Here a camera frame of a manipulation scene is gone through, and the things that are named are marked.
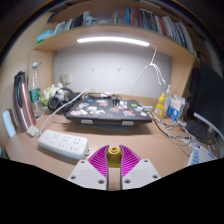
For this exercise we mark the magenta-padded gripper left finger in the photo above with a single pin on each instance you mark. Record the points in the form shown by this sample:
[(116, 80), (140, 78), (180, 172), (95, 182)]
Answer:
[(85, 175)]

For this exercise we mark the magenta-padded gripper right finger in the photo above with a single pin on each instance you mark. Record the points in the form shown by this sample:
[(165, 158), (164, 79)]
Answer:
[(143, 173)]

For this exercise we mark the yellow charger block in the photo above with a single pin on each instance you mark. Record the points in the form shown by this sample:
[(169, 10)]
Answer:
[(114, 158)]

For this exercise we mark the white power strip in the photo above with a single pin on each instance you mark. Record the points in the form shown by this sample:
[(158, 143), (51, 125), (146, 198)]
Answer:
[(61, 143)]

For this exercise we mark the grey laptop stand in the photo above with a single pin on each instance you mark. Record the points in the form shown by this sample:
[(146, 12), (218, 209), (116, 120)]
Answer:
[(106, 125)]

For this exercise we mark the yellow squeeze bottle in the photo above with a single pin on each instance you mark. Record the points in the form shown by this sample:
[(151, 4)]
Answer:
[(160, 108)]

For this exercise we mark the black laptop with stickers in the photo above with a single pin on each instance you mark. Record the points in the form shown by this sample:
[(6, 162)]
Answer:
[(106, 110)]

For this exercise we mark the small beige eraser block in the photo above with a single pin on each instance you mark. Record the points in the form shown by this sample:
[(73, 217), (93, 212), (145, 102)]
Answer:
[(32, 130)]

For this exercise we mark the blue and white box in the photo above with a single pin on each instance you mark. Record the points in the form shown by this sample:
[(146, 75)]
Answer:
[(175, 108)]

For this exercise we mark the clear spray bottle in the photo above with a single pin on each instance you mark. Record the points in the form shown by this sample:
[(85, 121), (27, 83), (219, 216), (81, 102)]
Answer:
[(167, 98)]

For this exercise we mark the black headphones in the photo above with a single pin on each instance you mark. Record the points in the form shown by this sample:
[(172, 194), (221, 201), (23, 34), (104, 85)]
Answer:
[(53, 102)]

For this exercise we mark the green and white plush toy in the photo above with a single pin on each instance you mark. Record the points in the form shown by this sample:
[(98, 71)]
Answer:
[(48, 93)]

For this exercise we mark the white paper roll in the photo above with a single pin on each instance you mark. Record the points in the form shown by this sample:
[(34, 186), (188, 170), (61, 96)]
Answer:
[(9, 123)]

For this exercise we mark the pink metal thermos flask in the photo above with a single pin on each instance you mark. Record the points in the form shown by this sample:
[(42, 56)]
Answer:
[(23, 106)]

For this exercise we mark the clear green-labelled plastic bottle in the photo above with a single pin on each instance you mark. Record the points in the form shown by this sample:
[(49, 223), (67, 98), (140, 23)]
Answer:
[(34, 95)]

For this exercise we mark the black computer monitor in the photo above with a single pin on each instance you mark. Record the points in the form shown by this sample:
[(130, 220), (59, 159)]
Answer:
[(210, 93)]

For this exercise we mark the white LED light bar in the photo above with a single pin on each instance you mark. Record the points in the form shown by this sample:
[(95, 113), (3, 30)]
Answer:
[(113, 40)]

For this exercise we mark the wooden shelf unit with books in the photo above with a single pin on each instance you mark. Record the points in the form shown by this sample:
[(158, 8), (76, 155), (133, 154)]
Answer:
[(116, 31)]

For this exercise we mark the white wall socket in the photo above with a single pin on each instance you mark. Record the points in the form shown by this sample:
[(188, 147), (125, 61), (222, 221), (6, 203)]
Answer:
[(66, 78)]

